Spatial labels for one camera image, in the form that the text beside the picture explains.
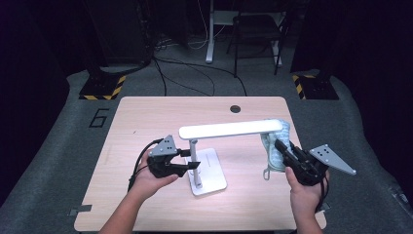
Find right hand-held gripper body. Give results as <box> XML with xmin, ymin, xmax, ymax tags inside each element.
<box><xmin>282</xmin><ymin>143</ymin><xmax>357</xmax><ymax>187</ymax></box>

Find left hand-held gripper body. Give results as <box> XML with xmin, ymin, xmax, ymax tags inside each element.
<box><xmin>147</xmin><ymin>135</ymin><xmax>183</xmax><ymax>179</ymax></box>

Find light blue cloth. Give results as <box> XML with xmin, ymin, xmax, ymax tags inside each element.
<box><xmin>260</xmin><ymin>118</ymin><xmax>293</xmax><ymax>181</ymax></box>

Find white desk lamp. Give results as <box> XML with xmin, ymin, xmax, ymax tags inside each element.
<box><xmin>177</xmin><ymin>118</ymin><xmax>283</xmax><ymax>197</ymax></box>

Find person's left hand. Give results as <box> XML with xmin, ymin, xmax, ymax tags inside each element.
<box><xmin>131</xmin><ymin>151</ymin><xmax>180</xmax><ymax>200</ymax></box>

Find person's right hand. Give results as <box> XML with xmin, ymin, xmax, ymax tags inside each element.
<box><xmin>284</xmin><ymin>166</ymin><xmax>331</xmax><ymax>216</ymax></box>

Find black stand with striped base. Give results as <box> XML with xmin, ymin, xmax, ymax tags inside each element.
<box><xmin>291</xmin><ymin>73</ymin><xmax>340</xmax><ymax>101</ymax></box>
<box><xmin>78</xmin><ymin>61</ymin><xmax>127</xmax><ymax>101</ymax></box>

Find black chair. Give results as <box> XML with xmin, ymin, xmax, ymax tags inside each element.
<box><xmin>225</xmin><ymin>0</ymin><xmax>290</xmax><ymax>78</ymax></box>

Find black cabinet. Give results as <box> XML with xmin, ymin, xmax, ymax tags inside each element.
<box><xmin>85</xmin><ymin>0</ymin><xmax>154</xmax><ymax>66</ymax></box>

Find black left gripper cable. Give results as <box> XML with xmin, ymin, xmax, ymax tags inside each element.
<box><xmin>128</xmin><ymin>137</ymin><xmax>164</xmax><ymax>193</ymax></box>

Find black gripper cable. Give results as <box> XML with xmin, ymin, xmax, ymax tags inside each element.
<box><xmin>128</xmin><ymin>137</ymin><xmax>164</xmax><ymax>193</ymax></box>
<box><xmin>314</xmin><ymin>175</ymin><xmax>329</xmax><ymax>215</ymax></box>

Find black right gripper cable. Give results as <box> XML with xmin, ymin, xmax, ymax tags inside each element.
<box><xmin>314</xmin><ymin>175</ymin><xmax>329</xmax><ymax>215</ymax></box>

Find black floor cables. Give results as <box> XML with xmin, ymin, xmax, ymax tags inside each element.
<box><xmin>151</xmin><ymin>56</ymin><xmax>248</xmax><ymax>98</ymax></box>

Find white floor cable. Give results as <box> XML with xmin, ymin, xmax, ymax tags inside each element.
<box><xmin>187</xmin><ymin>0</ymin><xmax>229</xmax><ymax>51</ymax></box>

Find white desk frame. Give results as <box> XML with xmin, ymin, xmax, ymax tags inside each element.
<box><xmin>205</xmin><ymin>0</ymin><xmax>286</xmax><ymax>68</ymax></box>

